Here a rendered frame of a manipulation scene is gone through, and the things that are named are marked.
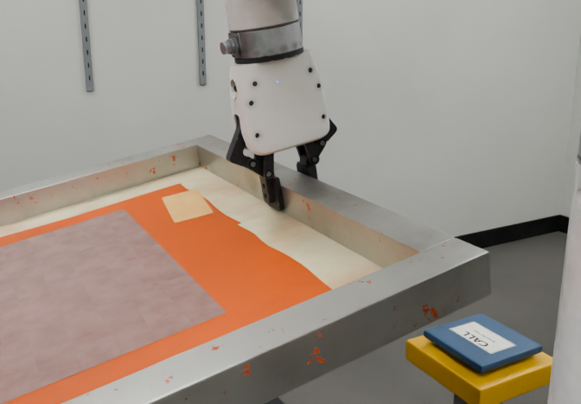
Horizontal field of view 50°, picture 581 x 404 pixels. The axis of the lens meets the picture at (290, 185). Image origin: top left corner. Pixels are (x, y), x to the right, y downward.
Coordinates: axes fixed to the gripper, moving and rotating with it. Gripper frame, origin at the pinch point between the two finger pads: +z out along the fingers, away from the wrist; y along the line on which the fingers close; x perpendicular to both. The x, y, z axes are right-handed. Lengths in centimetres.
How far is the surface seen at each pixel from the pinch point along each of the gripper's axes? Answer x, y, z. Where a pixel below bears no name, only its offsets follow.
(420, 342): -6.8, 11.1, 22.8
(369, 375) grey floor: 116, 77, 131
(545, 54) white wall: 200, 276, 49
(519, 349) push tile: -16.0, 18.3, 22.4
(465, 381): -16.0, 9.9, 22.9
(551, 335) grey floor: 105, 165, 146
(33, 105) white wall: 200, -7, 12
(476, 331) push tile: -10.6, 17.0, 22.1
